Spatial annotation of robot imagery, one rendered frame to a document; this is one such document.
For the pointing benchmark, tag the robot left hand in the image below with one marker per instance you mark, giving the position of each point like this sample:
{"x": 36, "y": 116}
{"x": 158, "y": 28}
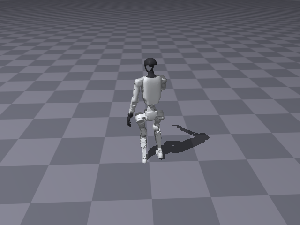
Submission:
{"x": 128, "y": 119}

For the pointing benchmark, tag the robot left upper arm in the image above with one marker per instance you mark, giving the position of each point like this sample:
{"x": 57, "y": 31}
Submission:
{"x": 137, "y": 84}

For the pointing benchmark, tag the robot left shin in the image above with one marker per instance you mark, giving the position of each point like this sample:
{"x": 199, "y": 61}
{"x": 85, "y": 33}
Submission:
{"x": 143, "y": 141}

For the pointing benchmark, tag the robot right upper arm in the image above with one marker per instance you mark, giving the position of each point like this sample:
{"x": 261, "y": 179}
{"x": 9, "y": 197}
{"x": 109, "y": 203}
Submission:
{"x": 164, "y": 80}

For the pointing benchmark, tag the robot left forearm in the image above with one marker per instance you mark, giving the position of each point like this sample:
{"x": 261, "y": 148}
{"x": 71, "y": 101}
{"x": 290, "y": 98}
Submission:
{"x": 132, "y": 107}

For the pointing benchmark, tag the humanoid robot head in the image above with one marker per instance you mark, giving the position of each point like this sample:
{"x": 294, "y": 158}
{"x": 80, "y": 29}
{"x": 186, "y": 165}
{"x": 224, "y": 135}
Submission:
{"x": 151, "y": 62}

